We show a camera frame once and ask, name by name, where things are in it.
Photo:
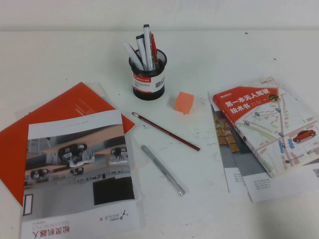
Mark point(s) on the book with map cover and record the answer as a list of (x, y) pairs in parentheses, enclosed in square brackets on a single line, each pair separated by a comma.
[(274, 124)]

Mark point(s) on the red pencil with eraser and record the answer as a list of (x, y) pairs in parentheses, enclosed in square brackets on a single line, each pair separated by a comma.
[(165, 131)]

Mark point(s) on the orange cube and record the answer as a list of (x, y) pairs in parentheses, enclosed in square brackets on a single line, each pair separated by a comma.
[(183, 104)]

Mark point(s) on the tall white marker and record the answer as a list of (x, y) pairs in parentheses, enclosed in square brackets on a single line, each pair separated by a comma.
[(147, 42)]

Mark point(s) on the robotics brochure with office photo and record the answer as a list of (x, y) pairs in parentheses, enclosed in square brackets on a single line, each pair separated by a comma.
[(74, 174)]

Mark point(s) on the red pen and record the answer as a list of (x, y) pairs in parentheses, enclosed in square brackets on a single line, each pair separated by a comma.
[(153, 46)]

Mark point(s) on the silver pen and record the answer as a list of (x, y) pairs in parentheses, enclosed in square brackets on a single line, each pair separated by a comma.
[(163, 170)]

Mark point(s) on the black mesh pen holder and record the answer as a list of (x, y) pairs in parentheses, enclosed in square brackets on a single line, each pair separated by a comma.
[(149, 93)]

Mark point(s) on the brochure with grey cover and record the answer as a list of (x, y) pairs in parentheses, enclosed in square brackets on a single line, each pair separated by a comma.
[(228, 149)]

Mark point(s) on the white marker with black cap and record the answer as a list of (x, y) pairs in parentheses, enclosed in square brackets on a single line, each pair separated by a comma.
[(140, 47)]

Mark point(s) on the orange folder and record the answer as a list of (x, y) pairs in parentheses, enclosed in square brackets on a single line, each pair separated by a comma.
[(62, 107)]

